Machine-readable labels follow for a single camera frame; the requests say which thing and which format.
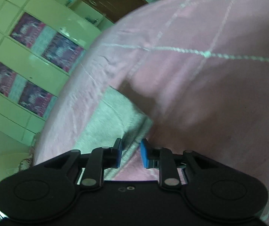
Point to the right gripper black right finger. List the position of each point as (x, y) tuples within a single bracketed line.
[(170, 166)]

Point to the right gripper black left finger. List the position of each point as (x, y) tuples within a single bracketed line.
[(95, 163)]

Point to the grey fleece pants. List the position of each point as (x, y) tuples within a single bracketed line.
[(117, 117)]

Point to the patterned pillow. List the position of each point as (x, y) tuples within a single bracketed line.
[(27, 162)]

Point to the pink quilted bedspread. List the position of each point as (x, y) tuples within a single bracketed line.
[(199, 69)]

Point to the cream wardrobe with picture panels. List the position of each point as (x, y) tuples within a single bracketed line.
[(41, 43)]

